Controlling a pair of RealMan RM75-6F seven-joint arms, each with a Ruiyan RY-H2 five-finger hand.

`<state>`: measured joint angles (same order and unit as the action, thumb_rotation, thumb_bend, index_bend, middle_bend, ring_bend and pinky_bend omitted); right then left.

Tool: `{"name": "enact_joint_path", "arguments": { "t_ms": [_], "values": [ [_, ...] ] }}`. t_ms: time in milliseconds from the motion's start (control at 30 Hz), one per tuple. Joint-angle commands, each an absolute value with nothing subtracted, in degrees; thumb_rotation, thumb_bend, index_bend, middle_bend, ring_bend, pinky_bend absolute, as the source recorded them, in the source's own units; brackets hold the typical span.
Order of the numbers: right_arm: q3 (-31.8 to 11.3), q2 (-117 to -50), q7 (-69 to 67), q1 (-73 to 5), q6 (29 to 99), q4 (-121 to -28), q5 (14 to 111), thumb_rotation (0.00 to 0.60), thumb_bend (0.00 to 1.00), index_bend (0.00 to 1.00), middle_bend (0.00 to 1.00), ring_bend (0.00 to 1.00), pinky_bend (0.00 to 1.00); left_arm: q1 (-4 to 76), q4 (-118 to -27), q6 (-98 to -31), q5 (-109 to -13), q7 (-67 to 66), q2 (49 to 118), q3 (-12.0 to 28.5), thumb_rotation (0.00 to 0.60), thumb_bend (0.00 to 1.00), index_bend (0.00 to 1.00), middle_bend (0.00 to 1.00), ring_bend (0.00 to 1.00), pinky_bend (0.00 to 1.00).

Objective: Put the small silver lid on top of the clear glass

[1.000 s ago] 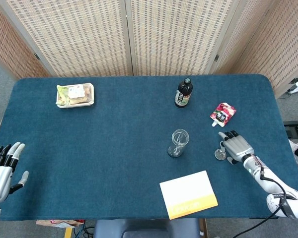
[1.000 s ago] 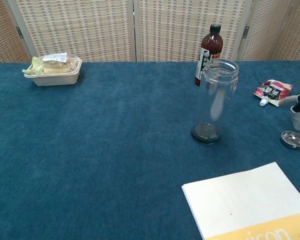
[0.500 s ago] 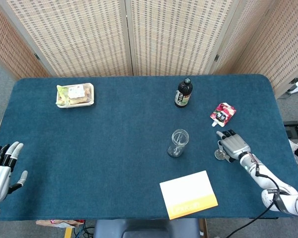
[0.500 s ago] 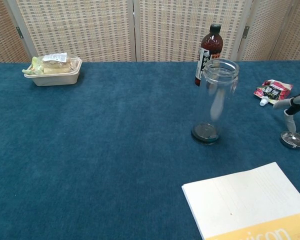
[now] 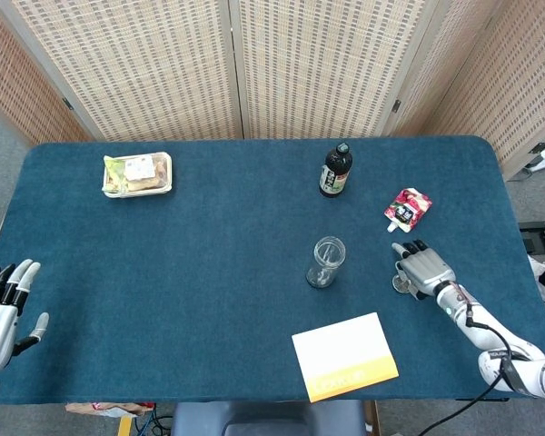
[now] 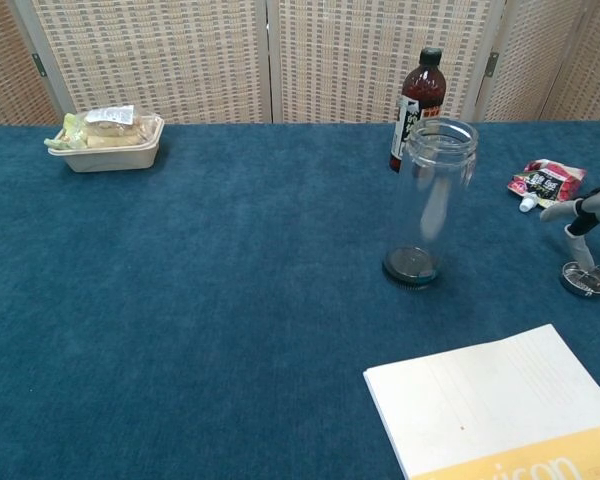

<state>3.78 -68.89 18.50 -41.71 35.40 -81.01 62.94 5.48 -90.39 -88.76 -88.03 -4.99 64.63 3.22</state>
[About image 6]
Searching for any round metal tea strainer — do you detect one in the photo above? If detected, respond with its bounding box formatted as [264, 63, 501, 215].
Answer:
[559, 262, 600, 299]

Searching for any packaged food tray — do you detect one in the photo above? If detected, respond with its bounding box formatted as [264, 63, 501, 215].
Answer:
[43, 105, 166, 174]

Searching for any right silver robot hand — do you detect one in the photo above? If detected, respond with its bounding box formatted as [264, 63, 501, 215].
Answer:
[538, 182, 600, 274]

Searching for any blue table cloth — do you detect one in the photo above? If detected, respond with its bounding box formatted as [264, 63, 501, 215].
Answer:
[0, 119, 600, 480]

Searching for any white and yellow notebook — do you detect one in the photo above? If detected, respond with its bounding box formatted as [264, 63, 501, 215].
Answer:
[363, 323, 600, 480]

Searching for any red spouted drink pouch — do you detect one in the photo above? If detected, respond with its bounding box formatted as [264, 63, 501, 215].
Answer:
[505, 158, 589, 215]

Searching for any clear plastic bottle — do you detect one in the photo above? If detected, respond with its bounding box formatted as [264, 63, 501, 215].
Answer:
[381, 118, 480, 292]

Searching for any dark sauce bottle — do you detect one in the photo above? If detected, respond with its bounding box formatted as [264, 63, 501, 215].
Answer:
[388, 47, 449, 175]

